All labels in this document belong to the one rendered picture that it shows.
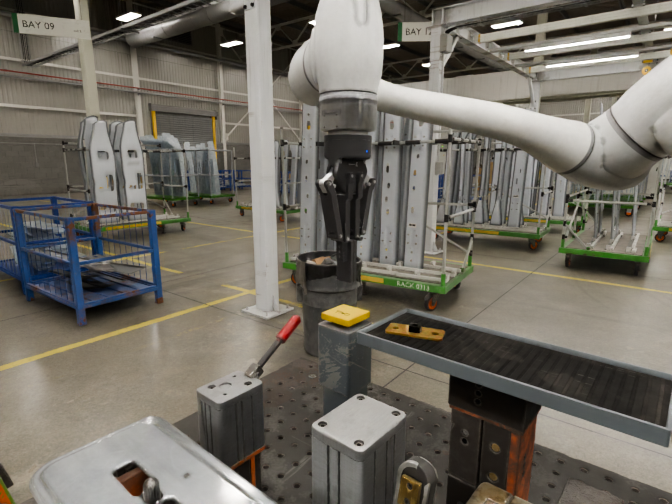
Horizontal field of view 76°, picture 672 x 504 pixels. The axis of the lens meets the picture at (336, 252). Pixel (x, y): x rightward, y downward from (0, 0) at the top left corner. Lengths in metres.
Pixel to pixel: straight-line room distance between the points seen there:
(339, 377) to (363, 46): 0.51
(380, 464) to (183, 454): 0.30
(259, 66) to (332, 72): 3.30
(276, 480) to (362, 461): 0.62
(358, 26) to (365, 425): 0.53
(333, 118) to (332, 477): 0.48
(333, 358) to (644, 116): 0.67
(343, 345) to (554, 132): 0.53
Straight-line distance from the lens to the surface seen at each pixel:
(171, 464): 0.70
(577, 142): 0.91
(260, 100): 3.91
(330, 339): 0.73
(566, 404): 0.54
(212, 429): 0.74
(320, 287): 2.98
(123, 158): 8.98
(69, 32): 12.73
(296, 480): 1.11
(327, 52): 0.68
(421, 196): 4.49
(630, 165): 0.96
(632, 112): 0.93
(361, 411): 0.56
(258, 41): 4.00
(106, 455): 0.75
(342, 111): 0.66
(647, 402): 0.59
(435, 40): 6.95
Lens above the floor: 1.41
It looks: 12 degrees down
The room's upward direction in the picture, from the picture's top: straight up
